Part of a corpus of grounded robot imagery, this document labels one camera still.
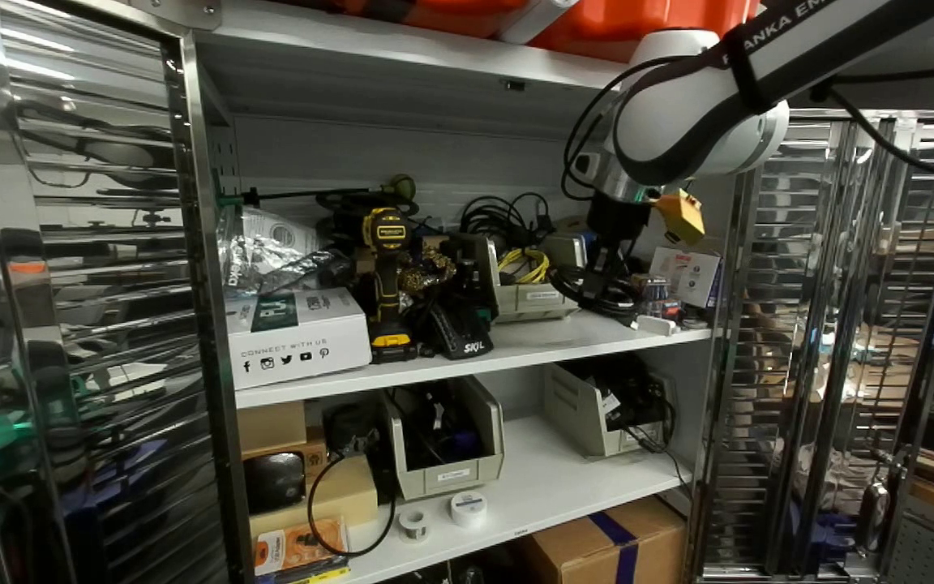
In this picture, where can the black round speaker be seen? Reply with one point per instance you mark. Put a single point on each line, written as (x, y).
(275, 480)

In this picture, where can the black battery charger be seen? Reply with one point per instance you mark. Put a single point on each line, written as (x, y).
(456, 331)

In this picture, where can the grey bin lower middle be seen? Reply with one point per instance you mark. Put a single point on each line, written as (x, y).
(446, 437)

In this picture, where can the white product box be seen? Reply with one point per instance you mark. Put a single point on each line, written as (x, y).
(292, 336)

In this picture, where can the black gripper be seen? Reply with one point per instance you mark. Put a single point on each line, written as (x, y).
(615, 228)

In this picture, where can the white bin lower right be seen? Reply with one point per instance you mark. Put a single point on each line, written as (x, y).
(609, 408)

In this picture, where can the grey cable tray bin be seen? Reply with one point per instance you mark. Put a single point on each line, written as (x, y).
(523, 278)

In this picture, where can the chrome wire rack right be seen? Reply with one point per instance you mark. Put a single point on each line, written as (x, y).
(824, 353)

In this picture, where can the black cable loop lower shelf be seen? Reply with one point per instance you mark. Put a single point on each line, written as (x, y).
(345, 496)

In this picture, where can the grey tape roll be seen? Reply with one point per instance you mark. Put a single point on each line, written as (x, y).
(414, 525)

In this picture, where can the yellow black cordless drill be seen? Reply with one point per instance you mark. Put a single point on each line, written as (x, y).
(403, 287)

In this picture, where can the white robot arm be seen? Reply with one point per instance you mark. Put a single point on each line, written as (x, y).
(710, 110)

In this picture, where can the cardboard box lower left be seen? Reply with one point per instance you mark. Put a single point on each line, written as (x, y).
(281, 429)

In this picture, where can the white tape roll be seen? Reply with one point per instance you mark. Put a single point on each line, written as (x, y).
(470, 509)

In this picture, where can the cardboard box with blue tape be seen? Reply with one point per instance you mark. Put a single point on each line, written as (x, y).
(635, 542)

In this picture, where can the white metal shelving unit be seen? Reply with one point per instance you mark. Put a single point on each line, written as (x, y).
(302, 99)

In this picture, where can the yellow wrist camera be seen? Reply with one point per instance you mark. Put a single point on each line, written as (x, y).
(683, 216)

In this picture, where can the orange hard case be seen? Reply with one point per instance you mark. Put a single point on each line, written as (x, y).
(582, 28)

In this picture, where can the silver foil bag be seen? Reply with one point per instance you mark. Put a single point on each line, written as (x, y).
(260, 247)

